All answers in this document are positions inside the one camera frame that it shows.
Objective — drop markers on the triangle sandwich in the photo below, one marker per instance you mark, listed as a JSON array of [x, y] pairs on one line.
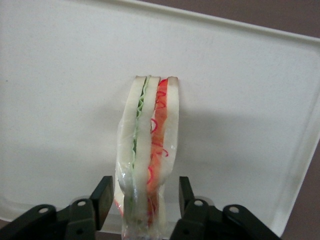
[[170, 130]]

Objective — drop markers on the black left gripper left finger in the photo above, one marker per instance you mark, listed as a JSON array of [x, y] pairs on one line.
[[80, 220]]

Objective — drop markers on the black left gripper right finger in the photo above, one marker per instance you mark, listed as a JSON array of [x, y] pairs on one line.
[[200, 222]]

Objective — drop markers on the beige plastic tray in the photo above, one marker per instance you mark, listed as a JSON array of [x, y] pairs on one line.
[[62, 87]]

